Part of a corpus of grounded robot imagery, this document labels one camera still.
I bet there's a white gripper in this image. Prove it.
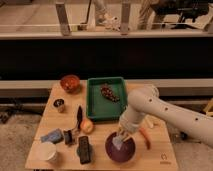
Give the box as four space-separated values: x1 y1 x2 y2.
115 122 138 143

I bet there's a grey towel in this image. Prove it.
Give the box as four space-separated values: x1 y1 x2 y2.
112 135 123 150

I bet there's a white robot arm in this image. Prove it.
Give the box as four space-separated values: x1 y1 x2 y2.
113 86 213 149

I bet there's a purple bowl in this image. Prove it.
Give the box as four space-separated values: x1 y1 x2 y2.
105 132 136 163

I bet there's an orange bowl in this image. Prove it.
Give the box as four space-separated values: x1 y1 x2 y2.
60 75 80 93

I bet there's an orange carrot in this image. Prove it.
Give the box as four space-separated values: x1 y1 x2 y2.
139 127 151 150

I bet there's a banana piece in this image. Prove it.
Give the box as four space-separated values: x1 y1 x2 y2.
145 116 154 129

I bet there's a dark round coaster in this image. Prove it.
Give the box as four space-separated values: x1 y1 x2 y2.
76 145 93 158

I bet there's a peach apple fruit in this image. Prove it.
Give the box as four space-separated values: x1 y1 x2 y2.
80 119 94 134

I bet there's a green plastic tray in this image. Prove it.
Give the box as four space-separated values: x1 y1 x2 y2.
86 77 127 122

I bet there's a dark eggplant utensil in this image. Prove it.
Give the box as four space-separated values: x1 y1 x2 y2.
77 106 83 129

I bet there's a black brush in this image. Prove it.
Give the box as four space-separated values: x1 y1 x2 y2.
63 130 75 145

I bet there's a blue sponge block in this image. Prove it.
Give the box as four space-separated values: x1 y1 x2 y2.
40 129 63 144

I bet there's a small dark cup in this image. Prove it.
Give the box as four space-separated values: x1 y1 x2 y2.
53 99 65 113

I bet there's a white paper cup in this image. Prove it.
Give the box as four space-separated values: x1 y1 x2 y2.
36 142 57 162

